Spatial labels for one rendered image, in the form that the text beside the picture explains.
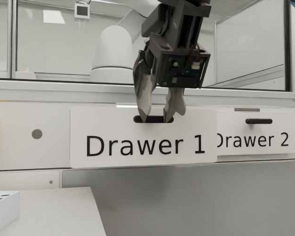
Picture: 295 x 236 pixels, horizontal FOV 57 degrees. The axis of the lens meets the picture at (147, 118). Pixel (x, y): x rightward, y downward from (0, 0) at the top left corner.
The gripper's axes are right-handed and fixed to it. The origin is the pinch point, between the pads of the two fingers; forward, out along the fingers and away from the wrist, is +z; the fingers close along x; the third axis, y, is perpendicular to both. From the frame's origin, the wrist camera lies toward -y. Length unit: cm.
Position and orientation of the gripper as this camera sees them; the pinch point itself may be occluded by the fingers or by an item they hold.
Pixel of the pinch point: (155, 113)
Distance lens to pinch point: 48.3
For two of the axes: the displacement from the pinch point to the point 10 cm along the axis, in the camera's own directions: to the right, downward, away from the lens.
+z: -1.5, 8.4, 5.3
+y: 2.2, 5.5, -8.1
